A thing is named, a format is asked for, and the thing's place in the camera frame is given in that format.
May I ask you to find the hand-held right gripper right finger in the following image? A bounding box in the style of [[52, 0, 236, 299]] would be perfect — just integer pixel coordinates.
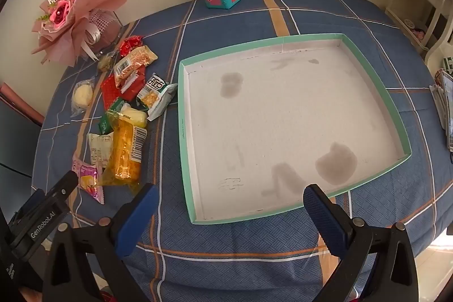
[[303, 184, 425, 302]]

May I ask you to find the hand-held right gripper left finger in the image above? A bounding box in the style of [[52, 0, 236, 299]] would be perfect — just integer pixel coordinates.
[[42, 183, 161, 302]]

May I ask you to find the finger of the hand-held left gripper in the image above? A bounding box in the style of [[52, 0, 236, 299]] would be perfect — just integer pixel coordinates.
[[43, 170, 79, 204], [15, 189, 46, 219]]

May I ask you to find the pink snack packet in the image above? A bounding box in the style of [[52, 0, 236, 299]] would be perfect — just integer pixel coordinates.
[[72, 153, 106, 205]]

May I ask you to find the pale green snack packet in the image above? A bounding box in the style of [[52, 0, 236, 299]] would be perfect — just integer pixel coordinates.
[[87, 132, 116, 168]]

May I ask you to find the orange clear snack packet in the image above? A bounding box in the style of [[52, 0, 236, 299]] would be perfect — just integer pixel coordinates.
[[101, 111, 148, 187]]

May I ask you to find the white round pastry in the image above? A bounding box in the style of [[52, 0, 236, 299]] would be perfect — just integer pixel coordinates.
[[71, 79, 95, 118]]

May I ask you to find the white tray with green rim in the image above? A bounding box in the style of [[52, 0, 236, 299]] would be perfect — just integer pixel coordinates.
[[178, 33, 413, 225]]

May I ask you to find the beige barcode snack packet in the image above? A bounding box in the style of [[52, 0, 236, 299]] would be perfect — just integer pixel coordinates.
[[112, 45, 158, 83]]

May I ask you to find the blue plaid tablecloth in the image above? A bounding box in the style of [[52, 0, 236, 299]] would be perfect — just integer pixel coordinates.
[[31, 0, 453, 302]]

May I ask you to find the yellow wrapped pastry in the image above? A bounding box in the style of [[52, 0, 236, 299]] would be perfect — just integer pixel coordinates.
[[120, 103, 148, 128]]

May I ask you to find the red glitter snack packet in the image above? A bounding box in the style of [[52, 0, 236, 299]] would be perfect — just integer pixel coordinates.
[[100, 74, 123, 112]]

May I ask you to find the red and white snack packet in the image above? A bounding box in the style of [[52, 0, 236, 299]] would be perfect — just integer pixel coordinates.
[[118, 68, 146, 101]]

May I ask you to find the white and green cracker packet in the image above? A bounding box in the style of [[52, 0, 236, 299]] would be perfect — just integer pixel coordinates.
[[136, 74, 178, 121]]

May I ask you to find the green round pastry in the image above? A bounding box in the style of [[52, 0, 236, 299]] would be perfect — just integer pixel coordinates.
[[97, 52, 119, 72]]

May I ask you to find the red foil candy wrapper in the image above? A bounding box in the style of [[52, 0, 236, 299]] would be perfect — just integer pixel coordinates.
[[118, 35, 144, 57]]

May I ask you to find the glass vase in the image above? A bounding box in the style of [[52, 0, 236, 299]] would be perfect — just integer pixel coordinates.
[[87, 10, 124, 55]]

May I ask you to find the stack of magazines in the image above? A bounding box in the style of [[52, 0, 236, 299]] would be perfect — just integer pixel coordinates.
[[429, 68, 453, 152]]

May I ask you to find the pink flower bouquet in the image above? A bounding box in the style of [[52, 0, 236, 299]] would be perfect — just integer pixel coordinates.
[[30, 0, 129, 67]]

